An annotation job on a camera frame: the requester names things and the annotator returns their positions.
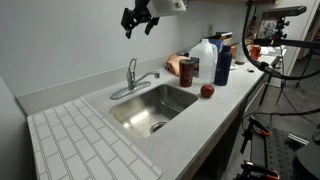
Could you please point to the clear plastic gallon jug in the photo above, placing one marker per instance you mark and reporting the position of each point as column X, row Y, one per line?
column 205, row 56

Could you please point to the chrome tap with handle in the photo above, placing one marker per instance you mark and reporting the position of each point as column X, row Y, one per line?
column 134, row 84

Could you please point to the dark blue water bottle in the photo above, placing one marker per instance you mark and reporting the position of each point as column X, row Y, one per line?
column 223, row 66

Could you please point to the dark red tumbler cup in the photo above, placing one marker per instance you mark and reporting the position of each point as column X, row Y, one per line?
column 186, row 68

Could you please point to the stainless steel sink basin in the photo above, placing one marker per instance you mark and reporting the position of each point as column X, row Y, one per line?
column 160, row 104

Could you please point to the black camera on stand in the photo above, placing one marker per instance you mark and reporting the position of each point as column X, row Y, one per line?
column 279, row 38

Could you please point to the black perforated table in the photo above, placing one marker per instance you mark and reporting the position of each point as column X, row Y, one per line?
column 292, row 156

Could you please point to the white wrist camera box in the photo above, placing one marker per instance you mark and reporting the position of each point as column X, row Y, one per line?
column 160, row 8

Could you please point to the orange folded cloth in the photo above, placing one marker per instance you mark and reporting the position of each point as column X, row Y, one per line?
column 173, row 63

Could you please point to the red can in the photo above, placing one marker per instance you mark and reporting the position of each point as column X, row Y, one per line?
column 255, row 52

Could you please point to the orange black clamp lower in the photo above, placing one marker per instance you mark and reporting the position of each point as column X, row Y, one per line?
column 253, row 171

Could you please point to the sink drain strainer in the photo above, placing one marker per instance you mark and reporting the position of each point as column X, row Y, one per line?
column 157, row 126

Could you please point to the orange black clamp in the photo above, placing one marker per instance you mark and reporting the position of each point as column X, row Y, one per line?
column 254, row 126
column 253, row 171

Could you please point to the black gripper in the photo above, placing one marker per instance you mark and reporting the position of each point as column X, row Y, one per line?
column 140, row 14

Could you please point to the red apple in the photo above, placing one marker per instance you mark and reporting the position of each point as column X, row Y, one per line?
column 207, row 90

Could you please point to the white tiled board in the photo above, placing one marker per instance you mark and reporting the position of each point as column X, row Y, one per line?
column 73, row 141

